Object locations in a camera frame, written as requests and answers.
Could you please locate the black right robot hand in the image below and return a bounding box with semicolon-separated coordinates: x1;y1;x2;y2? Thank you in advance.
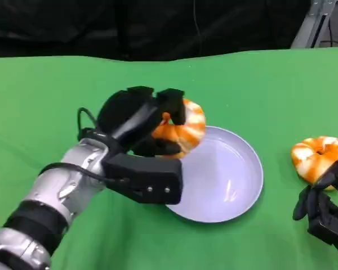
292;160;338;265

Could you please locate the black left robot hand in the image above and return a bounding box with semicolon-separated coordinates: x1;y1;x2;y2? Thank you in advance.
97;85;186;159

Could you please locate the orange white toy bread roll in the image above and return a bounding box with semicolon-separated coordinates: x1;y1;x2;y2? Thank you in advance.
291;136;338;192
151;98;207;160

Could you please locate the black backdrop curtain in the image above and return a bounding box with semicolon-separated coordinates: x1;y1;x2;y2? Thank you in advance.
0;0;313;62

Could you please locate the lilac plate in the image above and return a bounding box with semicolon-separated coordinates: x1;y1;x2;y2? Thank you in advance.
164;125;265;223

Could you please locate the green table cloth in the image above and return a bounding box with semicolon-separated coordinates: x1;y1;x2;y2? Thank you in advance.
0;46;338;270

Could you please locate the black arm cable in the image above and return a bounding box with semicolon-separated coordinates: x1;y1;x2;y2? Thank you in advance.
76;107;100;141
39;162;130;183

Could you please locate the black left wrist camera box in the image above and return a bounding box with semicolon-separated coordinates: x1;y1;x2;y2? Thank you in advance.
101;153;184;205

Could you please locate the thin black hanging cable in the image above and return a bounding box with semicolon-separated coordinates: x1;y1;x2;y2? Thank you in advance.
193;0;202;54

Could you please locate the black floor cable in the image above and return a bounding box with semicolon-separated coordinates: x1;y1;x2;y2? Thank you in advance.
319;16;338;48

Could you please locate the silver metal frame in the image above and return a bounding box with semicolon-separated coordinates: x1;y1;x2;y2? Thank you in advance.
290;0;338;49

